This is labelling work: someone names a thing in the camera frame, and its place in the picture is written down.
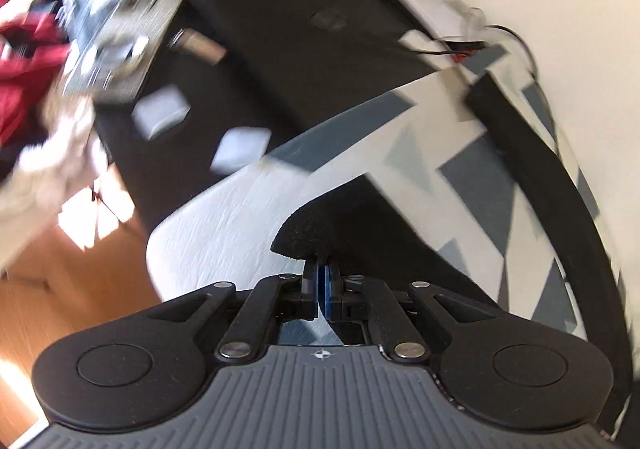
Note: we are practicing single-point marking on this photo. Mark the white power adapter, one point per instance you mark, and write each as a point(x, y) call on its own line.
point(419, 40)

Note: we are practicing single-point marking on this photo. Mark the black desk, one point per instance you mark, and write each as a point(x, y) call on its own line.
point(310, 74)

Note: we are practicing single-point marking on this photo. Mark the red cloth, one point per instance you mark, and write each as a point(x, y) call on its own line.
point(25, 64)

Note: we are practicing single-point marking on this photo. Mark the black garment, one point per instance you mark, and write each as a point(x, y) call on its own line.
point(350, 224)

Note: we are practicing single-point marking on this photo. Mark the white paper note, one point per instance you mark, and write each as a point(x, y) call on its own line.
point(240, 146)
point(162, 111)

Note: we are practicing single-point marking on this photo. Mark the white paper note left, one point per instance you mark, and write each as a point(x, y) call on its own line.
point(162, 111)

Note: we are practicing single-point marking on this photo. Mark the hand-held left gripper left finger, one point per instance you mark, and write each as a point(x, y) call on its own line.
point(313, 291)

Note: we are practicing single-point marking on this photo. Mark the geometric patterned bed sheet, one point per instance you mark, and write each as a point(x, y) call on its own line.
point(220, 229)

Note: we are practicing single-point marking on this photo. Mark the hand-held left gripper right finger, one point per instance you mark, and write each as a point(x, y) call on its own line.
point(330, 291)

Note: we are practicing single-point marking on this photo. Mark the grey flat device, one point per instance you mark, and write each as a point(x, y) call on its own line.
point(120, 44)

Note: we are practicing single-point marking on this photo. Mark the white paper note right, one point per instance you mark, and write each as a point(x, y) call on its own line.
point(240, 146)

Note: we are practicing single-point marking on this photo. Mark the white crumpled cloth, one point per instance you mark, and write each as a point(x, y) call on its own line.
point(45, 169)

